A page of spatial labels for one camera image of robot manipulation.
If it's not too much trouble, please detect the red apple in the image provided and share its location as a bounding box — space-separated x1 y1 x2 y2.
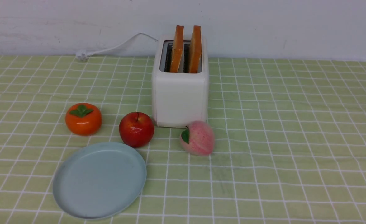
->
119 112 155 148

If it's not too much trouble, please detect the pink peach with leaf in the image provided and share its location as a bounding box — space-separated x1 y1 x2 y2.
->
180 121 215 156

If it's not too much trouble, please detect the white two-slot toaster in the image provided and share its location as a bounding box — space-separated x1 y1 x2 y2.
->
152 34 209 128

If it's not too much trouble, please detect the toast slice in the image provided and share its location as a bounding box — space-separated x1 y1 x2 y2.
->
188 25 202 73
169 25 184 73

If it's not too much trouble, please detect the light blue round plate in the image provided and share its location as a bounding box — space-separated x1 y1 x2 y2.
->
52 142 147 220

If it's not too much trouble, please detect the white toaster power cable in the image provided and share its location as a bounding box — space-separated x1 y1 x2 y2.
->
76 33 158 61

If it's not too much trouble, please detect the orange persimmon with green leaf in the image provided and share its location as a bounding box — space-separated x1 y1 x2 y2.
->
65 103 102 136

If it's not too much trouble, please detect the green checkered tablecloth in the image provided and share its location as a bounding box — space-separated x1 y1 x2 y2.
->
0 56 366 224

